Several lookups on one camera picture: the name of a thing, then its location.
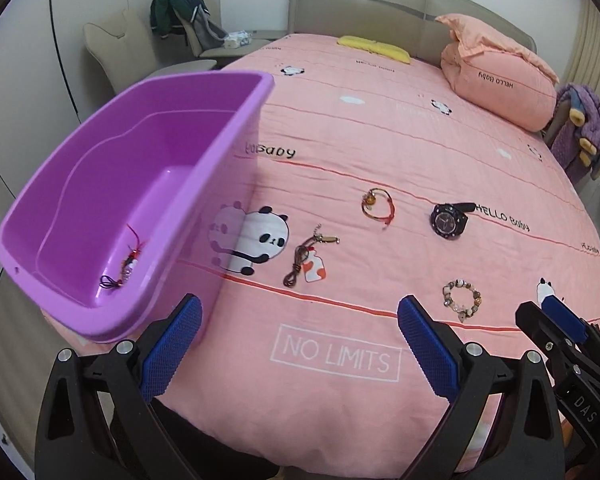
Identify beaded stone bracelet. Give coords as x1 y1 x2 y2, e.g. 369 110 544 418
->
442 279 483 322

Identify black wrist watch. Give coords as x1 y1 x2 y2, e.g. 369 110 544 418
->
429 200 477 237

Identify purple plastic bin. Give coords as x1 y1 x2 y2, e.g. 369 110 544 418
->
0 71 276 345

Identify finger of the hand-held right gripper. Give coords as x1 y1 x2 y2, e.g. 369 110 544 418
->
540 294 600 361
515 301 581 363

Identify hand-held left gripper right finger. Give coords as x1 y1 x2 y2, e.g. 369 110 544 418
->
396 295 566 480

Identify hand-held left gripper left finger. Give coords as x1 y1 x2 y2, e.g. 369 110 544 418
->
34 294 203 480

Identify red string bracelet long tails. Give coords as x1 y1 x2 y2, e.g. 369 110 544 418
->
99 225 148 291

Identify pink folded pillow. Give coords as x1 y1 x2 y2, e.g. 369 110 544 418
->
440 42 558 132

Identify beige curtain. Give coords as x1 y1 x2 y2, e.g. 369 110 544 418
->
562 0 600 96

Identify dark green jacket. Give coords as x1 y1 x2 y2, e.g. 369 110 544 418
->
150 0 228 43

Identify red string bracelet gold charm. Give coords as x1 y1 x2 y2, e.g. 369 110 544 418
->
361 188 397 226

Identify brown cord bottle charm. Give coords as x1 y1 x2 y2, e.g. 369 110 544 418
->
282 223 341 288

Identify beige upholstered headboard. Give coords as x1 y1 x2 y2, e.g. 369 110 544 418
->
286 0 538 68

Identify purple blanket with yellow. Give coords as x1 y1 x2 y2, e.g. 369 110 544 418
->
550 84 600 181

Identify beige chair with jacket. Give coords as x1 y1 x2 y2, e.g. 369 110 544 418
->
175 7 271 58

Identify pink panda print bedsheet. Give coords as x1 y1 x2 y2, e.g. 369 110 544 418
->
40 32 600 473

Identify yellow flat pillow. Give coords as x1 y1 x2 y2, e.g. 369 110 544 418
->
337 35 412 65

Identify beige lounge chair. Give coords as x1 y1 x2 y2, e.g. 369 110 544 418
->
83 8 218 96

